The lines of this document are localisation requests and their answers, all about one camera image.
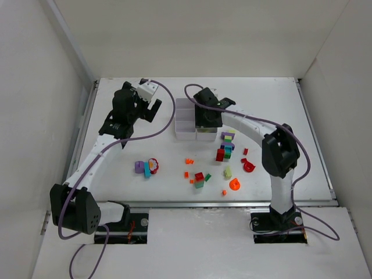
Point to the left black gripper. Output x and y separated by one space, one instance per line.
146 110

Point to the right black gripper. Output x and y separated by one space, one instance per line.
220 104

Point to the purple lego stack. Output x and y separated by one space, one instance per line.
227 139

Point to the red long lego brick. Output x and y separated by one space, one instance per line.
220 155

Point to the light green lego brick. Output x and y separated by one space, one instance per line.
207 130
227 172

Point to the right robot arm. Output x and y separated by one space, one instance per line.
280 152

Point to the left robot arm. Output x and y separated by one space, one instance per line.
72 203

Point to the right white divided container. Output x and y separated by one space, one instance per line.
207 134

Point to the white divided container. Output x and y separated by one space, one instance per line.
185 120
207 134

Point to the left white divided container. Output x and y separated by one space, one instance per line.
185 120

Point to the small orange lego pair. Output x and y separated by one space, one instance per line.
189 161

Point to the small green lego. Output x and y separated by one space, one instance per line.
208 176

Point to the purple arch lego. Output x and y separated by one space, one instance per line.
139 167

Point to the red flower lego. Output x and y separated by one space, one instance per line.
153 165

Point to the red round lego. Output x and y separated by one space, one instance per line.
247 165

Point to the orange round lego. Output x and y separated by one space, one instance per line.
234 184

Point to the teal lego brick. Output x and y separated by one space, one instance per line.
147 171

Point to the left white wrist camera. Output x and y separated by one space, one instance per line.
146 90

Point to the aluminium rail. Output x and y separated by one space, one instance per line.
332 203

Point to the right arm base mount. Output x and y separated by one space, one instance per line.
269 227

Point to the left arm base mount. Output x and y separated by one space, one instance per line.
130 226

